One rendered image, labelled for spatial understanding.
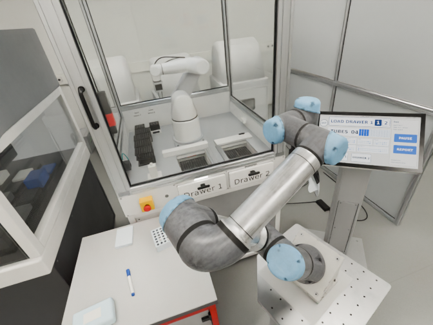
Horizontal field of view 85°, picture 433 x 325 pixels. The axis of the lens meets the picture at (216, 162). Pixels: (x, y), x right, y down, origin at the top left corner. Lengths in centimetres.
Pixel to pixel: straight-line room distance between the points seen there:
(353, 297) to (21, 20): 460
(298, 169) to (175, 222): 32
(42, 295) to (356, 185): 187
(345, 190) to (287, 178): 116
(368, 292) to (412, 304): 103
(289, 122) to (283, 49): 68
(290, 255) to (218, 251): 39
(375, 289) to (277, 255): 47
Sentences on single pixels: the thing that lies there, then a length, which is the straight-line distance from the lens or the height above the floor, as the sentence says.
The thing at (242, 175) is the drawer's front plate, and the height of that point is 90.
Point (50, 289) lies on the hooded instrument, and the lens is 166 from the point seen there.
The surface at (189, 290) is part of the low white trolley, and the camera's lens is 115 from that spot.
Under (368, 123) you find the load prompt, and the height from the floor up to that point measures 115.
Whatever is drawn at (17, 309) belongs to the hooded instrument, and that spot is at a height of 54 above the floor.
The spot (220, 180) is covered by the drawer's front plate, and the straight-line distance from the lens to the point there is 141.
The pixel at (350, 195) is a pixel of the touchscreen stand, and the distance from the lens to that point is 174.
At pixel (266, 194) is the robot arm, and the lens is 56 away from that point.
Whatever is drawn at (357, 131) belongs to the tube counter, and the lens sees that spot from 152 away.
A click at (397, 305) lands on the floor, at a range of 218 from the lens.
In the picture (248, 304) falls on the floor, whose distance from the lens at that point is 194.
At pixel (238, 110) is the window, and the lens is 129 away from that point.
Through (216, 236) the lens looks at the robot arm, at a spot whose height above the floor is 133.
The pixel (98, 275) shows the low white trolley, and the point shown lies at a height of 76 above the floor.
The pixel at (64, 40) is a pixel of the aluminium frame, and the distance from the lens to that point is 115.
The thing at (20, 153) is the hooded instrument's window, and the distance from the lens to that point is 146.
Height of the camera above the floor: 174
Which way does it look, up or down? 32 degrees down
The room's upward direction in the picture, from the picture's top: 7 degrees counter-clockwise
